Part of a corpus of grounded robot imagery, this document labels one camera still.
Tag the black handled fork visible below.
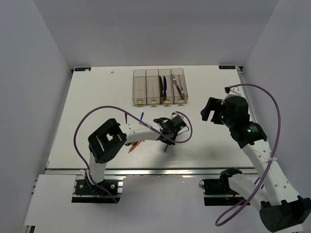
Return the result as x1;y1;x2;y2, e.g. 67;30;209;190
172;74;184;99

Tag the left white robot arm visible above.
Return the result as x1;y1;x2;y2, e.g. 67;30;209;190
86;114;188;194

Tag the black knife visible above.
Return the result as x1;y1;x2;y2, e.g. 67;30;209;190
159;76;165;98

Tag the aluminium table right rail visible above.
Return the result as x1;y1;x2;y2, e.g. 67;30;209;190
236;67;252;107

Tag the aluminium table rail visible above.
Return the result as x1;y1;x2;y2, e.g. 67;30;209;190
43;167;258;177
236;67;252;107

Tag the orange chopstick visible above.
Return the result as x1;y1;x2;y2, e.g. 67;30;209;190
131;141;141;150
128;141;141;153

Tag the right xdof label sticker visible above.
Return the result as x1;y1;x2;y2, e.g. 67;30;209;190
218;65;236;69

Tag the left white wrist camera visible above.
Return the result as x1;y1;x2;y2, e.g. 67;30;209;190
171;112;179;119

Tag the aluminium table front rail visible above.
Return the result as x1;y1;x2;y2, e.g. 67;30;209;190
43;167;258;177

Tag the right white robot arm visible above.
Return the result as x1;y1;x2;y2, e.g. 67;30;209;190
201;96;311;233

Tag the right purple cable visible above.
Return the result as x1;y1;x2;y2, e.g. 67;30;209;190
215;83;282;226

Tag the pink handled fork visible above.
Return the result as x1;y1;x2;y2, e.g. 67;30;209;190
178;74;185;96

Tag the clear container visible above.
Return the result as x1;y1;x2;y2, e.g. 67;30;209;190
158;69;174;104
171;68;189;104
146;69;160;104
133;69;147;105

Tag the xdof label sticker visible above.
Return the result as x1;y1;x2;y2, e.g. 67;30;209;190
218;65;236;69
74;67;91;72

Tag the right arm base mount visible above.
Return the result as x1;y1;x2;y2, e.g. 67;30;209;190
199;168;244;206

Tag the blue knife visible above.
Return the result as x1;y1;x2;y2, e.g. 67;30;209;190
163;76;167;99

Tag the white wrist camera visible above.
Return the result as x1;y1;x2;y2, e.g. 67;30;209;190
171;112;179;119
225;86;242;99

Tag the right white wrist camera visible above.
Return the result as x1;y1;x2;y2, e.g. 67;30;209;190
225;86;242;99

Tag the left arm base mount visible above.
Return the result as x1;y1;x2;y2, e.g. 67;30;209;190
71;179;123;204

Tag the left xdof label sticker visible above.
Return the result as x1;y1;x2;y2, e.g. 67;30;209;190
74;67;91;72

